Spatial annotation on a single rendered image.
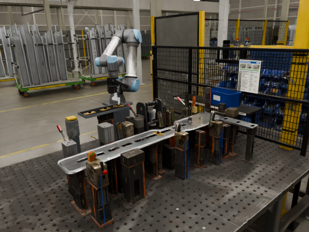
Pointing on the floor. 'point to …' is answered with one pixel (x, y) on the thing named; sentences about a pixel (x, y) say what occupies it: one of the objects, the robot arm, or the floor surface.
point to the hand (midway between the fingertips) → (118, 102)
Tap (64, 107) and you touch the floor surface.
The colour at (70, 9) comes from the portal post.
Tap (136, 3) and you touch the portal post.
